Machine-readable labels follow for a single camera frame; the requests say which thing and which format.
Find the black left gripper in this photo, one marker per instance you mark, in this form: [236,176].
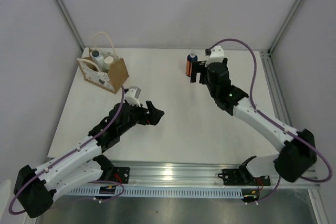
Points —
[153,117]

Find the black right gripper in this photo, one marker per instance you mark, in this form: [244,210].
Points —
[197,67]

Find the orange blue pump bottle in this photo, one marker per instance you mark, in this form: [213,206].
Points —
[191,58]

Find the pale green white-cap bottle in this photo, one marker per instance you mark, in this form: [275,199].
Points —
[108,61]

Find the white tube black-cap bottle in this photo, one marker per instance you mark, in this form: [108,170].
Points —
[97,57]

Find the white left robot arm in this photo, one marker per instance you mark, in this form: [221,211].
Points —
[37,189]

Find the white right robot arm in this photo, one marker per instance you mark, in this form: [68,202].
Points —
[294,148]

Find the brown canvas tote bag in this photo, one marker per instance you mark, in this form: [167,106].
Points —
[110,81]

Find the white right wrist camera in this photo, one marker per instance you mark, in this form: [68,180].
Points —
[216,54]

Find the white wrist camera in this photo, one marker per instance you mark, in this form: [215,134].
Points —
[132,96]
[216,54]

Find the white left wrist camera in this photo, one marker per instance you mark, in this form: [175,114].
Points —
[132,96]

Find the aluminium front rail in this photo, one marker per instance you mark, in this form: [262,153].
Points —
[161,174]

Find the aluminium rail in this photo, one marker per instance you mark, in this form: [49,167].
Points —
[276,94]
[161,174]

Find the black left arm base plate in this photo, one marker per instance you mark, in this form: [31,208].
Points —
[117,174]

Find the right side aluminium rail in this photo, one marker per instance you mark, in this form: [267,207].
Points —
[276,94]

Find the white slotted cable duct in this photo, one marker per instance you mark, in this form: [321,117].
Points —
[156,192]

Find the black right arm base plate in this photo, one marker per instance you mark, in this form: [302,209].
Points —
[233,177]

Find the right aluminium frame post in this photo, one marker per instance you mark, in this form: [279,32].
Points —
[292,13]

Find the aluminium frame post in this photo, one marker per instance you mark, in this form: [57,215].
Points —
[69,23]
[292,13]

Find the left aluminium frame post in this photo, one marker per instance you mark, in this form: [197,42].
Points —
[69,23]

